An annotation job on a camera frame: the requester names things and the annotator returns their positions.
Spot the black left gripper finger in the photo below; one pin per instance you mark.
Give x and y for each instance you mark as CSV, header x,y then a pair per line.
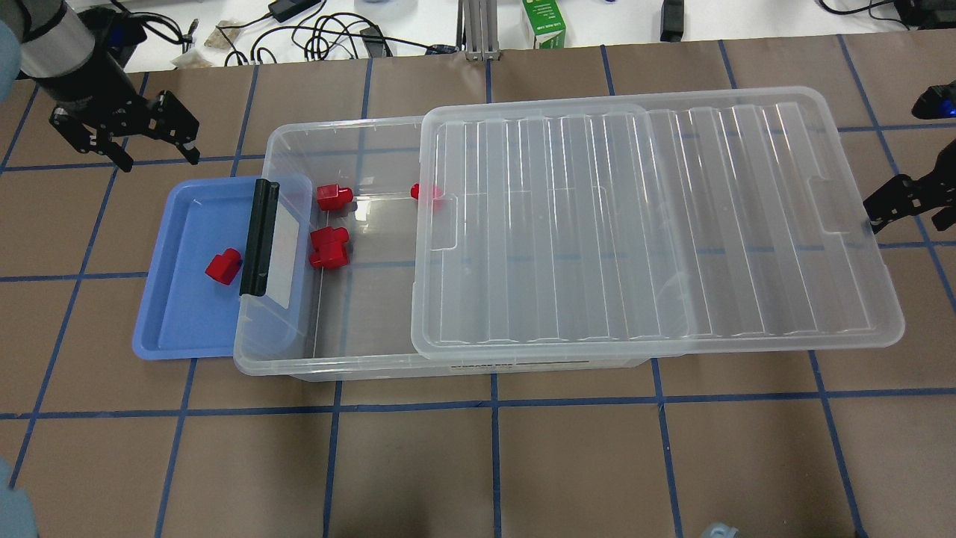
x,y
172,122
118,155

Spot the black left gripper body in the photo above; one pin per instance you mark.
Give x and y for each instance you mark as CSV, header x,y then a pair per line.
x,y
97,88

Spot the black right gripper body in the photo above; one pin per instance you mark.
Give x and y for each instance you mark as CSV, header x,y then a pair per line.
x,y
906,196

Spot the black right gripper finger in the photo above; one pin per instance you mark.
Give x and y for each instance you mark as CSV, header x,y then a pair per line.
x,y
900,197
944,218

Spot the red block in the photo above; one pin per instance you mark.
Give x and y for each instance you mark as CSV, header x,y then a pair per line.
x,y
417,191
224,267
330,249
333,197

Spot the clear plastic box lid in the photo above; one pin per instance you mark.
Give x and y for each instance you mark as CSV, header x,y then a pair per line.
x,y
773,241

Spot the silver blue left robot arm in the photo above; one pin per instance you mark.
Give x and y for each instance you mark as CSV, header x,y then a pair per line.
x,y
48,42

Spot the blue plastic tray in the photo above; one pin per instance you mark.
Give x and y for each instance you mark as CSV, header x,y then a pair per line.
x,y
184,313

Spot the clear plastic storage box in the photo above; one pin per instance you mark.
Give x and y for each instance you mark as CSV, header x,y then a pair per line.
x,y
343,299

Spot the green white carton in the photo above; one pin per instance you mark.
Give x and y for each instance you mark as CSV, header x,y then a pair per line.
x,y
545,24

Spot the black box latch handle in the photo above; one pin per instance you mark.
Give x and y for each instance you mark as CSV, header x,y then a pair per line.
x,y
259,242

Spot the aluminium frame post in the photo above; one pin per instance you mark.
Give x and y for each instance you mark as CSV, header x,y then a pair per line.
x,y
478,30

